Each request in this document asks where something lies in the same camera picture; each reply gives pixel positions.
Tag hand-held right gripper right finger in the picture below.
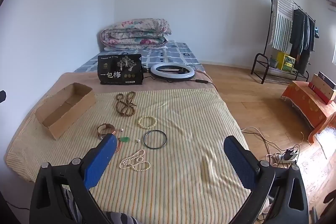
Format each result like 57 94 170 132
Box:
223 135 309 224

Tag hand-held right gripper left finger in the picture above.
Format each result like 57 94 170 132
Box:
29 133 117 224

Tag white pearl necklace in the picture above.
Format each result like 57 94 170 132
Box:
119 149 151 172

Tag brown strap wristwatch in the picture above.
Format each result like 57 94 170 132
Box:
97 123 117 139

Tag green pendant with red cord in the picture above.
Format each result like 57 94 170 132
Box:
115 136 131 153

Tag dark thin bangle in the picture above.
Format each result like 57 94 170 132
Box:
143 130 168 149

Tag cream bead bracelet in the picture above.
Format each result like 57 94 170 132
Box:
138 115 157 130

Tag brown wooden bead necklace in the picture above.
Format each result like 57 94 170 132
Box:
115 91 137 117

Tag white power strip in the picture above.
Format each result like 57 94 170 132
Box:
274 152 298 163

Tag yellow striped cloth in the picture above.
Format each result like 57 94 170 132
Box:
6 90 252 224

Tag orange cloth covered table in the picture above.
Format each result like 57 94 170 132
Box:
281 80 336 144

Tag black printed snack bag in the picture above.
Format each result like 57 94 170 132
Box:
98 54 143 85

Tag black metal clothes rack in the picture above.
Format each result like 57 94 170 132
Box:
251 0 317 84

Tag tan blanket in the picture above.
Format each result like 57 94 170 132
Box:
16 72 219 135

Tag red flat box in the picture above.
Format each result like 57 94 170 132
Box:
308 82 332 105

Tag yellow plastic crate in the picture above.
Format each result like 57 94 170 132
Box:
276 51 296 72

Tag tan cardboard gift box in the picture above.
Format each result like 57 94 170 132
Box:
310 72 336 102

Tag blue checked bed sheet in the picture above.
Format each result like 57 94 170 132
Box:
73 42 204 75

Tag folded floral quilt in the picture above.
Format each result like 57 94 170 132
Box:
101 18 172 51

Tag dark hanging clothes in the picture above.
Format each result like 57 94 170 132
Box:
289 9 315 75

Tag green striped towel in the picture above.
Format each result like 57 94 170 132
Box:
270 0 294 50

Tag black ring light cable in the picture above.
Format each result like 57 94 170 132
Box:
194 78 216 91

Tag white ring light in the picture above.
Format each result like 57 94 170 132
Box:
150 63 195 81

